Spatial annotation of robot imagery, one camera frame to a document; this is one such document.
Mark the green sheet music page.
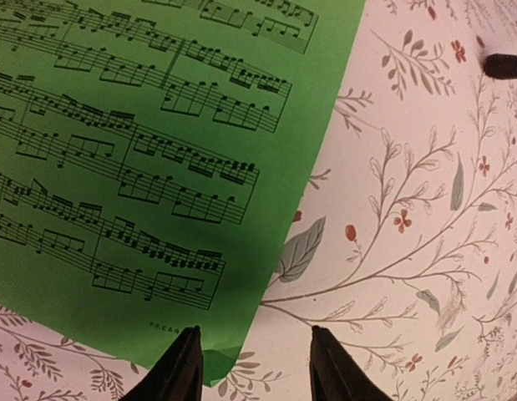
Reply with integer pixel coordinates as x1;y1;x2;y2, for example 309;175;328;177
0;1;364;385

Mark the light blue music stand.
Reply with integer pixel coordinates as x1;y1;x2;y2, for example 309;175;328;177
483;53;517;80

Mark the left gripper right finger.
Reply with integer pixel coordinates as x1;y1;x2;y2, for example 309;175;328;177
309;325;392;401

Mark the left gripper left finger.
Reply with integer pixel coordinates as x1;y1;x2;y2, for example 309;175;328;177
124;326;203;401

